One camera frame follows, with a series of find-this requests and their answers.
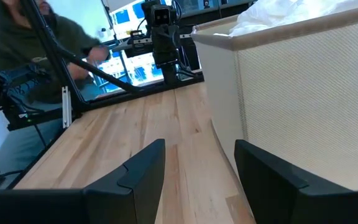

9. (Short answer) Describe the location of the silver frame bracket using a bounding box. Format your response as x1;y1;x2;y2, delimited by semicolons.
61;86;73;129

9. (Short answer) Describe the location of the blue screen monitor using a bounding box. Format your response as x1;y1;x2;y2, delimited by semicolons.
97;0;202;95

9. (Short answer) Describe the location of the black metal table frame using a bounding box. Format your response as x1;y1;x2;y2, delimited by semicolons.
7;0;205;132

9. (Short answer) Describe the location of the large white garment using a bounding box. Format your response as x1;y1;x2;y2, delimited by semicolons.
213;0;358;38

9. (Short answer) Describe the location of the person's hand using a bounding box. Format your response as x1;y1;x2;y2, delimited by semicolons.
86;44;111;65
67;62;88;82

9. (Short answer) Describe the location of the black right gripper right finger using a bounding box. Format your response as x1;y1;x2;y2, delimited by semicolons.
234;139;351;224

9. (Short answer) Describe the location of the black device with green light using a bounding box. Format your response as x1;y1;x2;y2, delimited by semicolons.
0;66;54;141

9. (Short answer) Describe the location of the beige fabric storage box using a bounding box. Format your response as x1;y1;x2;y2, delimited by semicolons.
191;2;358;192

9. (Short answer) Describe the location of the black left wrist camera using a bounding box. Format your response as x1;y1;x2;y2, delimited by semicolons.
149;1;173;29

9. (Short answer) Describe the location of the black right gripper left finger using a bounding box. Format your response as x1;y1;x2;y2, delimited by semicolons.
83;138;167;224

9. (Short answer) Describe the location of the person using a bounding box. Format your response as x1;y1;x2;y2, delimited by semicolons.
0;0;112;182

